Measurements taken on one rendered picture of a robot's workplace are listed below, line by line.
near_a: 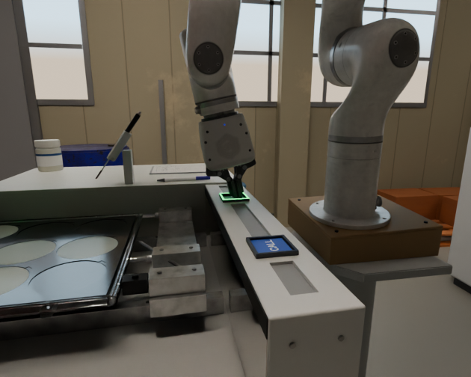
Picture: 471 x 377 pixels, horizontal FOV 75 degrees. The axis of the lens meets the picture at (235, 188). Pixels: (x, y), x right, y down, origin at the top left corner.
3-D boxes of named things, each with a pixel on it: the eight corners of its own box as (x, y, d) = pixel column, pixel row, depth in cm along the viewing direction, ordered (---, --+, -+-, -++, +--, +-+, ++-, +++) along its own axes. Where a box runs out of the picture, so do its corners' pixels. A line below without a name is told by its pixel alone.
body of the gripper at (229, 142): (194, 116, 57) (208, 174, 59) (247, 104, 58) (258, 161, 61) (192, 116, 64) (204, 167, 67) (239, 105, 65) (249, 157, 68)
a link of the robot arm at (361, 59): (360, 135, 78) (369, 32, 72) (419, 145, 61) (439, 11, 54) (318, 138, 75) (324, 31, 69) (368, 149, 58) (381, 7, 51)
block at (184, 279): (149, 297, 43) (147, 278, 43) (151, 285, 47) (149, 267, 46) (205, 291, 45) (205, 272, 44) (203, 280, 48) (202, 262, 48)
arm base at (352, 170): (368, 200, 86) (374, 134, 81) (407, 228, 68) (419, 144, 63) (300, 203, 85) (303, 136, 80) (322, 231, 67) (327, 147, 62)
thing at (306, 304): (265, 448, 29) (269, 319, 26) (206, 235, 82) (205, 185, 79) (354, 429, 31) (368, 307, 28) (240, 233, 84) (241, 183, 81)
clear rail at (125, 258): (105, 309, 39) (105, 299, 39) (137, 218, 75) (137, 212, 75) (117, 307, 40) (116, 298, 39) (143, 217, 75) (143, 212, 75)
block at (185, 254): (152, 270, 51) (152, 253, 50) (154, 261, 54) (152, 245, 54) (200, 266, 53) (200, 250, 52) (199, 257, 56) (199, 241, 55)
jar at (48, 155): (34, 172, 94) (29, 141, 92) (43, 168, 100) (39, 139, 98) (59, 171, 95) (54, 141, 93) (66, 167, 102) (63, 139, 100)
